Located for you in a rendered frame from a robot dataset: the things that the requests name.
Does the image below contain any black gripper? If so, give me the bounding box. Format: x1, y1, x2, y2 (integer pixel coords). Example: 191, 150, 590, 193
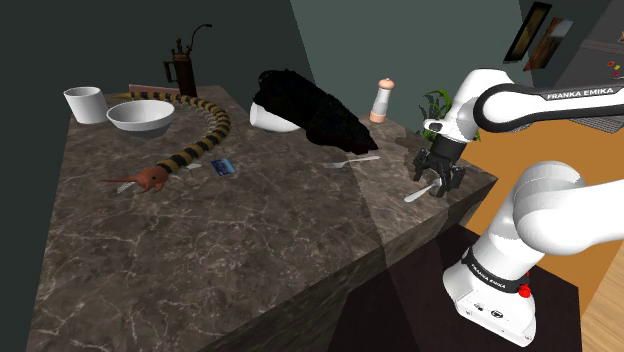
412, 134, 466, 199

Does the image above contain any silver spoon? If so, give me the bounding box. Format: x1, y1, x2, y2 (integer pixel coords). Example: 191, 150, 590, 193
403, 177, 443, 204

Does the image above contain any green potted plant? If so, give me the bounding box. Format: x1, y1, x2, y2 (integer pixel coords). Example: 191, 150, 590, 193
418, 88, 482, 144

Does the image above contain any silver fork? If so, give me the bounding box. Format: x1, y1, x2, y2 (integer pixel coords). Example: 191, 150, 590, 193
322, 154, 382, 170

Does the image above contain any white and peach pepper mill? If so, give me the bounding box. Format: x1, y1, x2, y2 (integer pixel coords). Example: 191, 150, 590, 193
368, 77, 397, 125

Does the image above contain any dark robot stand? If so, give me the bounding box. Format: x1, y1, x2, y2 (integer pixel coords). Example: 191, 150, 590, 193
325, 223, 584, 352

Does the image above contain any black shaggy object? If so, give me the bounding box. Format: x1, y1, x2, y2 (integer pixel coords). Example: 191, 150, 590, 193
252, 69, 380, 154

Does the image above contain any small white bowl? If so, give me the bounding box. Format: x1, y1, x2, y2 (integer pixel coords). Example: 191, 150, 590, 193
248, 102, 301, 134

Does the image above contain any blue card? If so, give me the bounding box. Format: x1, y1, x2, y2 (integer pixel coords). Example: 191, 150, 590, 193
209, 157, 238, 178

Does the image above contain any yellow black striped toy snake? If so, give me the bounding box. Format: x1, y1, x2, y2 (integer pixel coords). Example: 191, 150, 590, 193
98, 89, 233, 196

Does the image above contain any dark brown oil can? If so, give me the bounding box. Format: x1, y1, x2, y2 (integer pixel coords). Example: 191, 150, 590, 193
162, 22, 215, 98

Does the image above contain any wide white bowl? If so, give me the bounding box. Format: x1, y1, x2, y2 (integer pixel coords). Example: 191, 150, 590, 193
105, 99, 176, 133

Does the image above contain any pink flat board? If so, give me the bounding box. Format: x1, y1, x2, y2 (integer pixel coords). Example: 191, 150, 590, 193
128, 83, 182, 97

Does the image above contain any white cup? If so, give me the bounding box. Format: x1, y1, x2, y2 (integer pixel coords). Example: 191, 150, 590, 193
62, 86, 110, 126

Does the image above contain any dark yellow wall picture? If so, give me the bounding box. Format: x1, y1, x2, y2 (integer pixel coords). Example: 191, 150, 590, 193
502, 0, 554, 64

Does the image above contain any orange brown wall picture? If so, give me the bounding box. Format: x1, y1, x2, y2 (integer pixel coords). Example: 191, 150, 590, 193
521, 17, 576, 73

